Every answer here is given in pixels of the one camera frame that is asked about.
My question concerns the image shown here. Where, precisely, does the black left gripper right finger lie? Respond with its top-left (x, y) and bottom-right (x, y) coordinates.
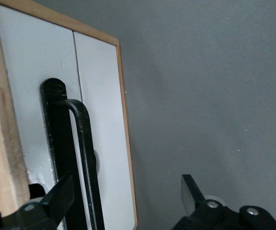
top-left (181, 174), bottom-right (206, 214)

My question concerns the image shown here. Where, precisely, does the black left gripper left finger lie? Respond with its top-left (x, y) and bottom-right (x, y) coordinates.
top-left (41, 174), bottom-right (75, 224)

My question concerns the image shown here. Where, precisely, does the black metal drawer handle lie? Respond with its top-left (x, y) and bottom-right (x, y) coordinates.
top-left (39, 77), bottom-right (105, 230)

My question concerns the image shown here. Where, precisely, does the wooden drawer with white front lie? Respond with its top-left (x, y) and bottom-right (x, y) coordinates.
top-left (0, 3), bottom-right (84, 230)

